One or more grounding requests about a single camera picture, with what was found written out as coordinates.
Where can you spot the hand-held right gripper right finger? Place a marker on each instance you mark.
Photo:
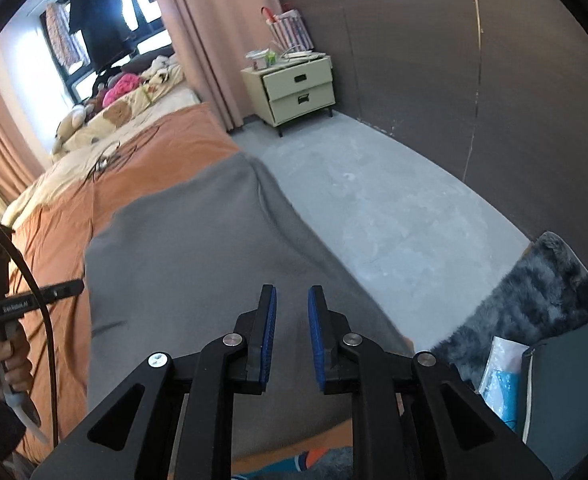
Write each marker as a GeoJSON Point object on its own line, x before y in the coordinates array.
{"type": "Point", "coordinates": [315, 340]}

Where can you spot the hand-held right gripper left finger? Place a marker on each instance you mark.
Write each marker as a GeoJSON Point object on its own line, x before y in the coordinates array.
{"type": "Point", "coordinates": [269, 340]}

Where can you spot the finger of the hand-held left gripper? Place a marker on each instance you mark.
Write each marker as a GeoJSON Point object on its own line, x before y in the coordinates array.
{"type": "Point", "coordinates": [64, 291]}

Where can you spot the grey t-shirt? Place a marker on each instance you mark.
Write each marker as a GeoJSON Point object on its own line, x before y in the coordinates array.
{"type": "Point", "coordinates": [199, 260]}

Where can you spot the orange duvet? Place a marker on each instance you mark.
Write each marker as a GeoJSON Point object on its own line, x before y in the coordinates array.
{"type": "Point", "coordinates": [64, 220]}

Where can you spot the white curved tube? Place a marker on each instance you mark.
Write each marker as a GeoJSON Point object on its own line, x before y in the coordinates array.
{"type": "Point", "coordinates": [29, 417]}

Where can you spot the cream blanket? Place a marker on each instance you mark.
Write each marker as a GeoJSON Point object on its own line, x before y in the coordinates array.
{"type": "Point", "coordinates": [49, 180]}

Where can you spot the beige plush bear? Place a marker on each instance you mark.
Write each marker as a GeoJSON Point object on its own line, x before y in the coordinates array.
{"type": "Point", "coordinates": [71, 125]}

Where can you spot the bear print bedding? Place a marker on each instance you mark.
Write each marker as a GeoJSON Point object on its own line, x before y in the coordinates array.
{"type": "Point", "coordinates": [119, 115]}

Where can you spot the clear plastic packet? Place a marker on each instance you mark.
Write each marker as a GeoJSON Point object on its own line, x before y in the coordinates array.
{"type": "Point", "coordinates": [499, 375]}

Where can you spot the pink plush toy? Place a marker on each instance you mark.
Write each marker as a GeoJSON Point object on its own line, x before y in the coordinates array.
{"type": "Point", "coordinates": [124, 87]}

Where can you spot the grey fluffy rug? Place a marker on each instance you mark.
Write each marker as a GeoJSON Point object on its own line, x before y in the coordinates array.
{"type": "Point", "coordinates": [539, 280]}

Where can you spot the black and white plush toy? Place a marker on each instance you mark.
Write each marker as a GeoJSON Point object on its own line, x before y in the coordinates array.
{"type": "Point", "coordinates": [161, 72]}

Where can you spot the cream nightstand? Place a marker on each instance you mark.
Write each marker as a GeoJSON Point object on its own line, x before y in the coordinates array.
{"type": "Point", "coordinates": [299, 95]}

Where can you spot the hanging floral garment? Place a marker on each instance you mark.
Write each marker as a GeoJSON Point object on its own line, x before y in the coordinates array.
{"type": "Point", "coordinates": [64, 35]}

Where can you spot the hanging black coat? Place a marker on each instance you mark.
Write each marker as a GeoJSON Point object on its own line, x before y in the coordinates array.
{"type": "Point", "coordinates": [99, 25]}

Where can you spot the small plastic container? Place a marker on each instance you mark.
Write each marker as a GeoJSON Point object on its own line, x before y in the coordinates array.
{"type": "Point", "coordinates": [263, 60]}

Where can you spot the white power strip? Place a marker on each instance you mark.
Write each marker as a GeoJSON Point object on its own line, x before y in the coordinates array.
{"type": "Point", "coordinates": [306, 55]}

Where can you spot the striped gift bag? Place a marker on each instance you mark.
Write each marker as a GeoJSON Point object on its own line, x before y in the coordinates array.
{"type": "Point", "coordinates": [291, 30]}

